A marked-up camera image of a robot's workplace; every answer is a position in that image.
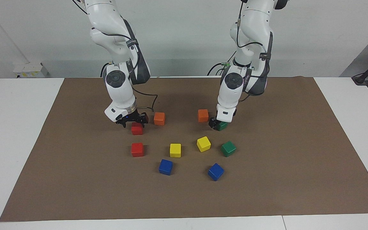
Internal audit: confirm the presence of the yellow wooden block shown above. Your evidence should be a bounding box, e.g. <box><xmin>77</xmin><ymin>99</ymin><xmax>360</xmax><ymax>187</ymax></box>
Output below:
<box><xmin>170</xmin><ymin>143</ymin><xmax>182</xmax><ymax>158</ymax></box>
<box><xmin>196</xmin><ymin>136</ymin><xmax>211</xmax><ymax>152</ymax></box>

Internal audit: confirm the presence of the black left base cable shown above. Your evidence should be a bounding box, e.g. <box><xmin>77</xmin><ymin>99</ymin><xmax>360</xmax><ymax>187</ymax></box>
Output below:
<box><xmin>207</xmin><ymin>50</ymin><xmax>237</xmax><ymax>76</ymax></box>

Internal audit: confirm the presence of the white electrical box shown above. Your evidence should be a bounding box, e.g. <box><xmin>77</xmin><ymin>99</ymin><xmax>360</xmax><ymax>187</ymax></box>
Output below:
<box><xmin>13</xmin><ymin>62</ymin><xmax>49</xmax><ymax>79</ymax></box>

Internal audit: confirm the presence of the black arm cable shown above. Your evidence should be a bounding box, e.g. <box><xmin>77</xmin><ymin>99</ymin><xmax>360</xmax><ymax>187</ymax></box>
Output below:
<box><xmin>72</xmin><ymin>0</ymin><xmax>159</xmax><ymax>112</ymax></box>
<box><xmin>236</xmin><ymin>0</ymin><xmax>271</xmax><ymax>103</ymax></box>

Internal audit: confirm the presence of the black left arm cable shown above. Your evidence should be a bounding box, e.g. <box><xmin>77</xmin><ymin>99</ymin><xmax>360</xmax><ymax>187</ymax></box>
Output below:
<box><xmin>236</xmin><ymin>0</ymin><xmax>271</xmax><ymax>103</ymax></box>

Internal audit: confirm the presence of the brown table mat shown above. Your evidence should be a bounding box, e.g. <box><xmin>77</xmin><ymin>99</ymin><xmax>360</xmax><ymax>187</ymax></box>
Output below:
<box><xmin>0</xmin><ymin>76</ymin><xmax>368</xmax><ymax>222</ymax></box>

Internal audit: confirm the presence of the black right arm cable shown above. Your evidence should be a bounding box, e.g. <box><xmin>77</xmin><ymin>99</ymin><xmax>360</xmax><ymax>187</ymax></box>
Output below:
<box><xmin>72</xmin><ymin>0</ymin><xmax>159</xmax><ymax>112</ymax></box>

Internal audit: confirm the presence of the blue wooden block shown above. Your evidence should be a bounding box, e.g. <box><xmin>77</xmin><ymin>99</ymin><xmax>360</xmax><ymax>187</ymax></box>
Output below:
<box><xmin>158</xmin><ymin>159</ymin><xmax>173</xmax><ymax>176</ymax></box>
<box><xmin>208</xmin><ymin>163</ymin><xmax>225</xmax><ymax>181</ymax></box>

